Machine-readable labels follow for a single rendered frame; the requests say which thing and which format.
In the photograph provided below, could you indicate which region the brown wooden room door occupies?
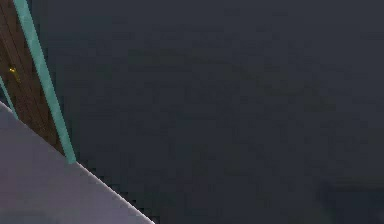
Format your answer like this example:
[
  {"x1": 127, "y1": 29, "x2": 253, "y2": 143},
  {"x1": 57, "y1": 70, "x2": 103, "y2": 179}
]
[{"x1": 0, "y1": 0, "x2": 78, "y2": 165}]

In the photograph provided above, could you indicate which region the brass door handle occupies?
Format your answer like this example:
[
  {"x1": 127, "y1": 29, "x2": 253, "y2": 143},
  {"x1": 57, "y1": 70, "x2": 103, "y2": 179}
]
[{"x1": 7, "y1": 66, "x2": 22, "y2": 84}]

